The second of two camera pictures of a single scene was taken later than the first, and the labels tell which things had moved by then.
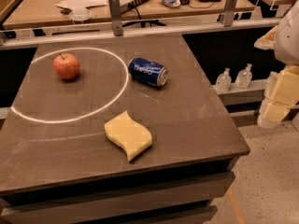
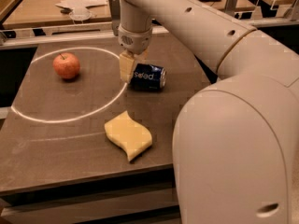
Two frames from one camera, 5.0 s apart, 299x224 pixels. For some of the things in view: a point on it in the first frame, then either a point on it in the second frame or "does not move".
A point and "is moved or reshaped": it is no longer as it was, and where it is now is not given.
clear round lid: [79, 14] does not move
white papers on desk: [78, 6] does not move
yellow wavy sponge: [128, 133] does not move
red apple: [66, 65] does not move
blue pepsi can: [148, 71] is moved or reshaped
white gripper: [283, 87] -> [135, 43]
